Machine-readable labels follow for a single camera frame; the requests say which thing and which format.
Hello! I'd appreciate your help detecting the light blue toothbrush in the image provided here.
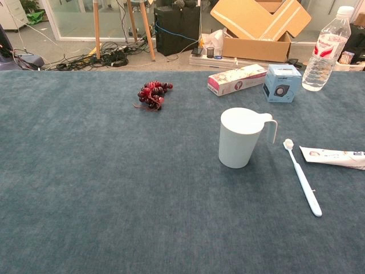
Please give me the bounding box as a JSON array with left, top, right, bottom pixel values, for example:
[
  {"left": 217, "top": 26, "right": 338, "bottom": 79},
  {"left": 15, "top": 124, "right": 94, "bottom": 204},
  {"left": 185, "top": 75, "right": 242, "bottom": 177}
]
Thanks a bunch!
[{"left": 283, "top": 138, "right": 323, "bottom": 217}]

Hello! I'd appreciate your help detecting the white toothpaste tube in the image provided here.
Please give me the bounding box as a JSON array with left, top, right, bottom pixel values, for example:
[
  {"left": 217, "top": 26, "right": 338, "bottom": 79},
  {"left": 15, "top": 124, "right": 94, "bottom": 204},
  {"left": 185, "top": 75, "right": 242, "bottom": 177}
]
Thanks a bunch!
[{"left": 299, "top": 145, "right": 365, "bottom": 171}]

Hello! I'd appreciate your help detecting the red grape bunch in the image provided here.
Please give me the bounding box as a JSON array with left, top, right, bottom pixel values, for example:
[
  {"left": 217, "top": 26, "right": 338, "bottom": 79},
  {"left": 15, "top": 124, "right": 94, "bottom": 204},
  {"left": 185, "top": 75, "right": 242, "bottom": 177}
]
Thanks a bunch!
[{"left": 132, "top": 80, "right": 174, "bottom": 112}]

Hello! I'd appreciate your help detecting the pink floral carton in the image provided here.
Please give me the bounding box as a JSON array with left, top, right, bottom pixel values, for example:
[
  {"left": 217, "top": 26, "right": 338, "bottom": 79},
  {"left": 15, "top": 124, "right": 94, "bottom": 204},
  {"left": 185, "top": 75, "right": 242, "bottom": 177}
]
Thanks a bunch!
[{"left": 208, "top": 63, "right": 268, "bottom": 97}]

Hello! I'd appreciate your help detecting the blue table carpet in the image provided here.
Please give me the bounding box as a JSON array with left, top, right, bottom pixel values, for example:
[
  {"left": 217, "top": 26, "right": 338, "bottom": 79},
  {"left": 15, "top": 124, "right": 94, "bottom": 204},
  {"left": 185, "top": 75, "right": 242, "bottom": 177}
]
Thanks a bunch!
[{"left": 0, "top": 70, "right": 365, "bottom": 274}]

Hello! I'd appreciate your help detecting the white plastic bag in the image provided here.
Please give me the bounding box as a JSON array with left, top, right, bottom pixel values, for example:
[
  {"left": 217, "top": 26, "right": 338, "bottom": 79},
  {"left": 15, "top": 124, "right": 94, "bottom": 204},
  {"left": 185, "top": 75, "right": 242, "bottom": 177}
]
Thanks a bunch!
[{"left": 199, "top": 29, "right": 225, "bottom": 57}]

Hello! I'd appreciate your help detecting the black computer tower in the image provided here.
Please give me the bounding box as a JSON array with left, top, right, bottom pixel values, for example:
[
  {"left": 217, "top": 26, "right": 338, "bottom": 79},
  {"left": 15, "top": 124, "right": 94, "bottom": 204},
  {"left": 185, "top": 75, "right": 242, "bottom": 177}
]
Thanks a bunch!
[{"left": 153, "top": 5, "right": 201, "bottom": 57}]

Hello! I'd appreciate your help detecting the blue speaker box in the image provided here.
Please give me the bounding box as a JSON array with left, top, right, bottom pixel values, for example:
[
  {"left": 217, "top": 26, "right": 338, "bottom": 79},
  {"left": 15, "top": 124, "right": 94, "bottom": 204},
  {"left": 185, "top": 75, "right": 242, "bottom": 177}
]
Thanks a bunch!
[{"left": 262, "top": 64, "right": 302, "bottom": 103}]

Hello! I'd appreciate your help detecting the wooden stool leg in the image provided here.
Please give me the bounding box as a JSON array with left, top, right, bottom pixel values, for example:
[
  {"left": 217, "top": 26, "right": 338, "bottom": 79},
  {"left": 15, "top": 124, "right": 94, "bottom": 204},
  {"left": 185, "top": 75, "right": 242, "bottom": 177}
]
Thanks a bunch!
[
  {"left": 139, "top": 0, "right": 156, "bottom": 62},
  {"left": 93, "top": 0, "right": 102, "bottom": 60},
  {"left": 126, "top": 0, "right": 139, "bottom": 43}
]

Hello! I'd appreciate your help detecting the open cardboard box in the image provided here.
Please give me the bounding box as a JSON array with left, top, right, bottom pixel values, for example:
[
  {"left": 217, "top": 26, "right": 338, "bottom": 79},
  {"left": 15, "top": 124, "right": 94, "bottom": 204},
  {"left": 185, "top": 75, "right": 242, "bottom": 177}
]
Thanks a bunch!
[{"left": 210, "top": 0, "right": 312, "bottom": 63}]

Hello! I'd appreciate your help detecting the clear water bottle red label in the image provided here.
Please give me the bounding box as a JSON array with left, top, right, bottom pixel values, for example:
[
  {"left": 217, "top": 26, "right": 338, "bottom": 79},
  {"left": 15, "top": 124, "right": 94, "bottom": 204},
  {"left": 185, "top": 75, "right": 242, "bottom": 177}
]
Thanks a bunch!
[{"left": 302, "top": 6, "right": 355, "bottom": 92}]

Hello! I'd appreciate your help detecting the dark blue padded seat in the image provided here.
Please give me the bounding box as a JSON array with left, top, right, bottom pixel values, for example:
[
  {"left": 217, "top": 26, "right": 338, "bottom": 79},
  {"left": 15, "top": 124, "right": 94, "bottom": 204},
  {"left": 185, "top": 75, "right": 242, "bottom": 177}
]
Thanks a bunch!
[{"left": 0, "top": 24, "right": 45, "bottom": 71}]

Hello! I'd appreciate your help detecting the white plastic basket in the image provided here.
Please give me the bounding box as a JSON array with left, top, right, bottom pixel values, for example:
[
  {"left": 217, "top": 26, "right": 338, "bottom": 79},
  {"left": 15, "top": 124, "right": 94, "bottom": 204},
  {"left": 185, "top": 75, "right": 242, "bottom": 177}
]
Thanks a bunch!
[{"left": 333, "top": 61, "right": 365, "bottom": 72}]

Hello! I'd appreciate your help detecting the small printed carton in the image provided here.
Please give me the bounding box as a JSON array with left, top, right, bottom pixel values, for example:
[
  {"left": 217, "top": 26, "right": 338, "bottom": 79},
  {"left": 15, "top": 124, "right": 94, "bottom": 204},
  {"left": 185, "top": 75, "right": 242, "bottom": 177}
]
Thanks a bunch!
[{"left": 340, "top": 50, "right": 355, "bottom": 65}]

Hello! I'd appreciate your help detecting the green bag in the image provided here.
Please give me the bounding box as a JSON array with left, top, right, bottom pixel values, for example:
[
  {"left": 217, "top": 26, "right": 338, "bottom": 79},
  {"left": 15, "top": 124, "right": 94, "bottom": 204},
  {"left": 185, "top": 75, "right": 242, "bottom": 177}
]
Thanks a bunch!
[{"left": 26, "top": 10, "right": 46, "bottom": 26}]

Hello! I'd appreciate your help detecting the green potted plant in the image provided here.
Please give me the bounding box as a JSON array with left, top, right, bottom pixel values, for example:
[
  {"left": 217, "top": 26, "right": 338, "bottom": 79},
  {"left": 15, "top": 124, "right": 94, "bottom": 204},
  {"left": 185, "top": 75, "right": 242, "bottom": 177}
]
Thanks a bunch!
[{"left": 19, "top": 0, "right": 39, "bottom": 14}]

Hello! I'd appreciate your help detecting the white cabinet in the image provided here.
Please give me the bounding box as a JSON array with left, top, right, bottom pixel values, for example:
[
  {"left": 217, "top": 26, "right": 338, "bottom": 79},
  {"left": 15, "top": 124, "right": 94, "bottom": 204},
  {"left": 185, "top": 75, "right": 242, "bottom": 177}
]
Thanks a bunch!
[{"left": 0, "top": 0, "right": 29, "bottom": 30}]

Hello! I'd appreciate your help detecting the white plastic mug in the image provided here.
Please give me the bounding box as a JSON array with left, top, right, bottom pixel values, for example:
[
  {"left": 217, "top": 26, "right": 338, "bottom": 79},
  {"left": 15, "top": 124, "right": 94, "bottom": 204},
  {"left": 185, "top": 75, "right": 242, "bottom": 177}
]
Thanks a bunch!
[{"left": 218, "top": 107, "right": 278, "bottom": 169}]

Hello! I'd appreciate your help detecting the black cable pile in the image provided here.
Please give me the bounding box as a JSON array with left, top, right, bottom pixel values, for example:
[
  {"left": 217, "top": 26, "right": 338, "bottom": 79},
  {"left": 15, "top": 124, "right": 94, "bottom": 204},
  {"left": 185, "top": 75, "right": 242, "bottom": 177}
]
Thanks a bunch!
[{"left": 47, "top": 41, "right": 156, "bottom": 71}]

